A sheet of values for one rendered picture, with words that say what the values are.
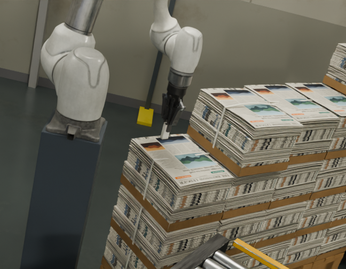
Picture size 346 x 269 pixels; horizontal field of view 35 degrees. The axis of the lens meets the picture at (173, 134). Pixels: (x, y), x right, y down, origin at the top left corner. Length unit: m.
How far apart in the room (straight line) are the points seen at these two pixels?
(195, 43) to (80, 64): 0.44
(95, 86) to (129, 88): 2.92
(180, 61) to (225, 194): 0.61
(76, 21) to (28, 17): 2.74
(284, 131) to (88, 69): 0.90
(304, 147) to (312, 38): 2.27
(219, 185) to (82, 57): 0.80
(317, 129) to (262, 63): 2.21
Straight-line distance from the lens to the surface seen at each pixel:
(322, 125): 2.55
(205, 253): 1.83
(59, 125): 1.89
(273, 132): 2.26
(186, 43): 2.00
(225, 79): 4.70
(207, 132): 2.38
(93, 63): 1.82
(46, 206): 2.02
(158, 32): 2.11
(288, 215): 2.74
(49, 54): 2.02
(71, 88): 1.83
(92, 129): 1.90
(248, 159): 2.25
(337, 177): 2.90
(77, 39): 1.97
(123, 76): 4.71
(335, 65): 3.03
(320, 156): 2.67
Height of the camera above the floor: 1.85
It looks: 24 degrees down
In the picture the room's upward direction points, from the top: 15 degrees clockwise
